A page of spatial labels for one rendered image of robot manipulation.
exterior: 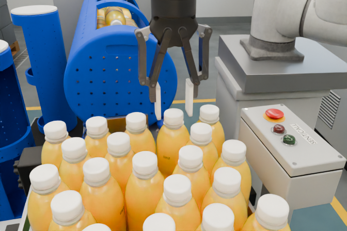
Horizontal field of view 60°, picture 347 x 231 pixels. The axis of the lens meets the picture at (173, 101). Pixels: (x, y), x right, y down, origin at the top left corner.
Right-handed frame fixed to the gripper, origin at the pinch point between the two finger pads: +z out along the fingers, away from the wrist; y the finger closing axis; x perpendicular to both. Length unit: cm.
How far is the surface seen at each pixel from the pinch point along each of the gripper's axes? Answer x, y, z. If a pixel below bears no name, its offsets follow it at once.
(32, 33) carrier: -150, 56, 23
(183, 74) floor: -278, -74, 114
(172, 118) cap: 1.6, 0.6, 2.9
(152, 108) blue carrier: -19.4, 1.4, 11.9
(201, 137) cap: 8.2, -3.3, 3.5
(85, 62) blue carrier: -19.4, 16.9, -2.3
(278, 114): 4.3, -20.4, 3.2
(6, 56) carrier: -79, 52, 14
